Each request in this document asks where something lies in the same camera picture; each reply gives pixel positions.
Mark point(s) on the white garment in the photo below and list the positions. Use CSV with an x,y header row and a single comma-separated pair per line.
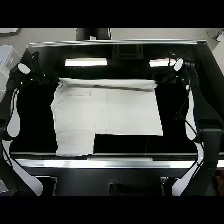
x,y
110,113

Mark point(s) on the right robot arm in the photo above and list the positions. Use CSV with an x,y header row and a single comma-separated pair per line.
x,y
190,123

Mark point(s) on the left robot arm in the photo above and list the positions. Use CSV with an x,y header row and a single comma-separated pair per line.
x,y
14,121

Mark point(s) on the silver frame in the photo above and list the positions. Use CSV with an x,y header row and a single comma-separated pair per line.
x,y
110,164

